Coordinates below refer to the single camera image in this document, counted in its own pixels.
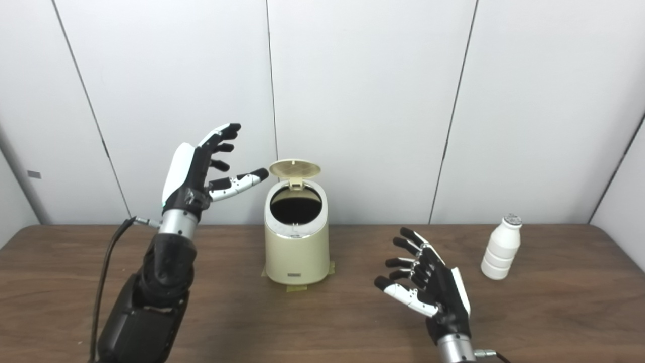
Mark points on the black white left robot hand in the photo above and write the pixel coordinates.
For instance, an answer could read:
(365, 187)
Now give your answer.
(186, 176)

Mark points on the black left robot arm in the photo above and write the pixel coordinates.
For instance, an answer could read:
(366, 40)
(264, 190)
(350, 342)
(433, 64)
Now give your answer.
(166, 267)

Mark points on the small white plastic bottle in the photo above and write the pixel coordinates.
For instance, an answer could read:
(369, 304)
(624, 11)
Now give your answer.
(500, 248)

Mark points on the cream-colored round bin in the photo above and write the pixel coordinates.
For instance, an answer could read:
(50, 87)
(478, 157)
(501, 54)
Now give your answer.
(296, 254)

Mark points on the small grey wall tag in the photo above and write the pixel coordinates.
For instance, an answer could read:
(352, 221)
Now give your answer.
(34, 174)

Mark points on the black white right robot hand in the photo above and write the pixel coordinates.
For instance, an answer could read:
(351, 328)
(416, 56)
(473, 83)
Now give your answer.
(444, 297)

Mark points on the cream-colored bin lid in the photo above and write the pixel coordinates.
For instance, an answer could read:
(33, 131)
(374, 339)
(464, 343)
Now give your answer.
(295, 169)

